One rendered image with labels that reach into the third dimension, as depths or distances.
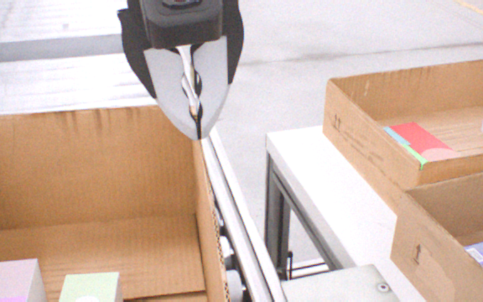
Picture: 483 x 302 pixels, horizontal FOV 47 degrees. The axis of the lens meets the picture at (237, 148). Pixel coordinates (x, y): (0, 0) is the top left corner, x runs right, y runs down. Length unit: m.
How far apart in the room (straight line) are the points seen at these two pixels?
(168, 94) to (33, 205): 0.36
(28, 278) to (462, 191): 0.49
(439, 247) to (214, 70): 0.31
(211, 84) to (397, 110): 0.62
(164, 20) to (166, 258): 0.41
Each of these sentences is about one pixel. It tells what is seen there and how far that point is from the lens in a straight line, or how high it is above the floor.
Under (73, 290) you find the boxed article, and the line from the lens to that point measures 0.59.
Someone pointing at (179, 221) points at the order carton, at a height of 0.76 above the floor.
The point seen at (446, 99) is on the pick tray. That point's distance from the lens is 1.06.
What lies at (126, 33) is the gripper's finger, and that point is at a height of 1.08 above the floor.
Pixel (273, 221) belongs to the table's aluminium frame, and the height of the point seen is 0.59.
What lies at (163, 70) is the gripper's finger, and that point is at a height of 1.05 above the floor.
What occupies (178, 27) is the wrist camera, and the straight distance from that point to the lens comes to 0.32.
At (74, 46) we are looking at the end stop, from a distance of 1.36.
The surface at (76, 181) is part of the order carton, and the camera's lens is 0.72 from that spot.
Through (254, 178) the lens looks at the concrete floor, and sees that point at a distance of 2.19.
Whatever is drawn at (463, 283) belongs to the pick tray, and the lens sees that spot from 0.60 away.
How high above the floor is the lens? 1.20
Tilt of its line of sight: 30 degrees down
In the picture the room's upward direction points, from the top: straight up
